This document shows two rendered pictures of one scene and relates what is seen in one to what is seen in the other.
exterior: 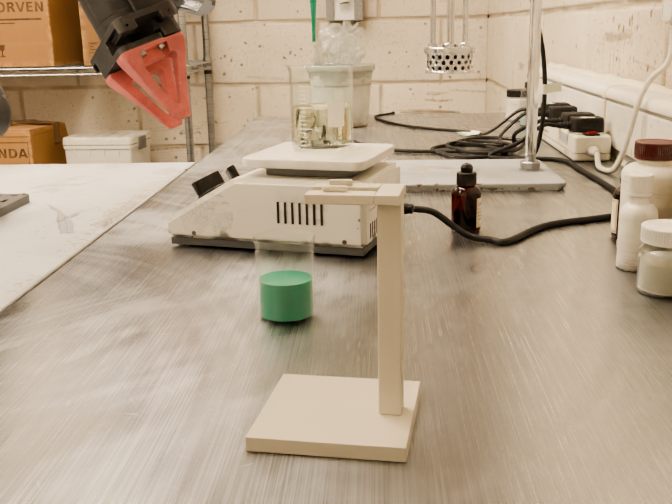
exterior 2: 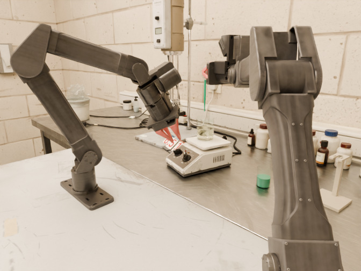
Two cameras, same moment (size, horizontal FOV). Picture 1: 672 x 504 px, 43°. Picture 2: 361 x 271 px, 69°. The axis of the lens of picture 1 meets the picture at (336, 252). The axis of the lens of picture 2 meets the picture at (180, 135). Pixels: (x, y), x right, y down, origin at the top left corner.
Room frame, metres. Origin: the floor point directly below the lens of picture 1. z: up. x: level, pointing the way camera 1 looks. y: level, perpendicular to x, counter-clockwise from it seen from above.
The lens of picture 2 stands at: (0.29, 0.74, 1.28)
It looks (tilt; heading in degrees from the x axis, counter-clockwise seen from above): 17 degrees down; 312
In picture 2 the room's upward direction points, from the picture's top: straight up
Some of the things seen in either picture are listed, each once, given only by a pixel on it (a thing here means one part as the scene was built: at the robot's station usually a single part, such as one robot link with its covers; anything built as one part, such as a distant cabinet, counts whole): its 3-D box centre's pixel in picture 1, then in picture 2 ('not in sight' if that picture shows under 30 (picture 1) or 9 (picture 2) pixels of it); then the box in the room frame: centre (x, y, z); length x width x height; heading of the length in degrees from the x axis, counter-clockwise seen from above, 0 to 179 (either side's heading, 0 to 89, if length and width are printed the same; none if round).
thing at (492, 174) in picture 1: (440, 173); (171, 134); (1.14, -0.14, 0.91); 0.30 x 0.20 x 0.01; 87
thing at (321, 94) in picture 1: (319, 108); (204, 128); (0.83, 0.01, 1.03); 0.07 x 0.06 x 0.08; 70
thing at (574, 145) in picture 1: (564, 130); (164, 114); (1.45, -0.39, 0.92); 0.40 x 0.06 x 0.04; 177
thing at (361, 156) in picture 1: (320, 154); (207, 141); (0.81, 0.01, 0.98); 0.12 x 0.12 x 0.01; 71
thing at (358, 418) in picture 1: (336, 306); (333, 179); (0.41, 0.00, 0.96); 0.08 x 0.08 x 0.13; 79
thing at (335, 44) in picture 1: (340, 73); (78, 101); (1.79, -0.02, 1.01); 0.14 x 0.14 x 0.21
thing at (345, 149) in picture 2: not in sight; (344, 155); (0.44, -0.28, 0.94); 0.05 x 0.05 x 0.09
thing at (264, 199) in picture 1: (297, 198); (201, 154); (0.82, 0.04, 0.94); 0.22 x 0.13 x 0.08; 71
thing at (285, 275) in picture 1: (285, 276); (264, 176); (0.58, 0.04, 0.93); 0.04 x 0.04 x 0.06
